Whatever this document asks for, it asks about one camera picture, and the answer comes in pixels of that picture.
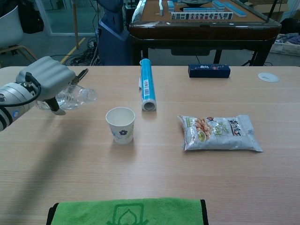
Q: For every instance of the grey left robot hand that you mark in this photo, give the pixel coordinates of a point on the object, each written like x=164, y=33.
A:
x=49, y=75

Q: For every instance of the clear plastic water bottle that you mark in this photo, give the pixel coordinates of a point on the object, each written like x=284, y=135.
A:
x=86, y=95

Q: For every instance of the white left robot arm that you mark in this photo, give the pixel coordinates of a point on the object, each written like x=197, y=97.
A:
x=14, y=103

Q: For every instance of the flower print paper cup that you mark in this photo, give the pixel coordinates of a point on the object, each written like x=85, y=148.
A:
x=122, y=134

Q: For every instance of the wooden pole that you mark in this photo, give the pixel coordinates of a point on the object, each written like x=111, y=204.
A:
x=75, y=23

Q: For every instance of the black bag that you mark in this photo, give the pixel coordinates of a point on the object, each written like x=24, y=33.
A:
x=30, y=18

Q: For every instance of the white chair wooden legs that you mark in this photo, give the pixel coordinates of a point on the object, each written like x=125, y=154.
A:
x=9, y=30

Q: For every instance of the blue machine base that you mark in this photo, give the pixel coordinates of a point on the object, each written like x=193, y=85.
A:
x=112, y=47

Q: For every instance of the blue plastic wrap roll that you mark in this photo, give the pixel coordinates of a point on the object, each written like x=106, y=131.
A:
x=147, y=84

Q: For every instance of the blue mahjong tile row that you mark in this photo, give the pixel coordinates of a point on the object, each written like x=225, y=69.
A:
x=200, y=9
x=161, y=7
x=170, y=5
x=230, y=8

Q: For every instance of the green microfiber cloth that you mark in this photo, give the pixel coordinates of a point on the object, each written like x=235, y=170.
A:
x=93, y=211

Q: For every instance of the dark blue rectangular box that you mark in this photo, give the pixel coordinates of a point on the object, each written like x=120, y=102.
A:
x=208, y=71

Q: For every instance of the dark wooden mahjong table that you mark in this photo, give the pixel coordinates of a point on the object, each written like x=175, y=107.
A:
x=204, y=31

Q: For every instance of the face-up mahjong tile row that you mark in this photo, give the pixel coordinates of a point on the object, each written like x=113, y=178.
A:
x=201, y=16

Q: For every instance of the silver peanut snack bag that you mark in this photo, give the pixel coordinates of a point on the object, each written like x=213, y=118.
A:
x=220, y=134

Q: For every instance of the round white grommet cover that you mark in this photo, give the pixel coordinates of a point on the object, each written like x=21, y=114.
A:
x=268, y=77

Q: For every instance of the white plastic basket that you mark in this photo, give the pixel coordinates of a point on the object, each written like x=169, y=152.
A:
x=286, y=49

